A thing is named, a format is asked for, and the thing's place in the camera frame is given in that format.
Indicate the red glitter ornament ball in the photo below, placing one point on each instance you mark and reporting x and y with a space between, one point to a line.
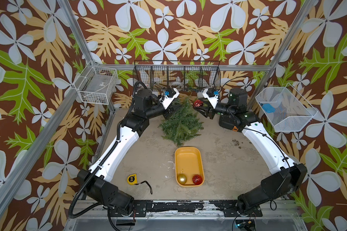
197 179

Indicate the white wire basket left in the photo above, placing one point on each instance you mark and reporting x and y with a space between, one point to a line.
96 84

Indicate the white wire basket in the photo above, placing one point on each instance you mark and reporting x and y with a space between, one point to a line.
96 84
293 110

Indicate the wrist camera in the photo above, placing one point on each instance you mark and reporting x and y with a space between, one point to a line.
212 95
168 97

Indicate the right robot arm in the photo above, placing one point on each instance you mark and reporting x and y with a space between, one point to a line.
286 175

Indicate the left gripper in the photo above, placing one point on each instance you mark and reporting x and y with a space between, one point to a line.
167 111

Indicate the yellow tape measure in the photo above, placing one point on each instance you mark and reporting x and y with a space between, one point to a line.
132 180

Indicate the gold ornament ball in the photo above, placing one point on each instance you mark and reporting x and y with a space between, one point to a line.
182 178

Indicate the white wire basket right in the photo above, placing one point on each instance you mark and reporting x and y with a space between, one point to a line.
293 110

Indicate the black wire wall basket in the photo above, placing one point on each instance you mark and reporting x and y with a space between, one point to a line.
196 75

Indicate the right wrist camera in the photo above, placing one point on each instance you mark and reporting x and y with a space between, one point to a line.
212 95

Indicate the tape roll in basket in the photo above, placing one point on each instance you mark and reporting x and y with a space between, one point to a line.
177 84

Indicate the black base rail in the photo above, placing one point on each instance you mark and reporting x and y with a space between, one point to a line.
147 208

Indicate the blue object in basket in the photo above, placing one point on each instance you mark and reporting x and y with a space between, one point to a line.
268 108

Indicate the red patterned ornament ball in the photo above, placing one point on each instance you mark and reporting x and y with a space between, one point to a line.
198 103

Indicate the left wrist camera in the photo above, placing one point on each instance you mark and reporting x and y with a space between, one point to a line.
168 97

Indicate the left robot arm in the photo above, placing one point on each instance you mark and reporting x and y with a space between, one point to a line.
97 179

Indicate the small green christmas tree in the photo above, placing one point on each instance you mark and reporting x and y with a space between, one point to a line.
183 125

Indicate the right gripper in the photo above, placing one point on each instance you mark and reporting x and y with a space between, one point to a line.
207 110

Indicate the yellow plastic tray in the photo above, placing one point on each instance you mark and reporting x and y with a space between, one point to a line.
189 159

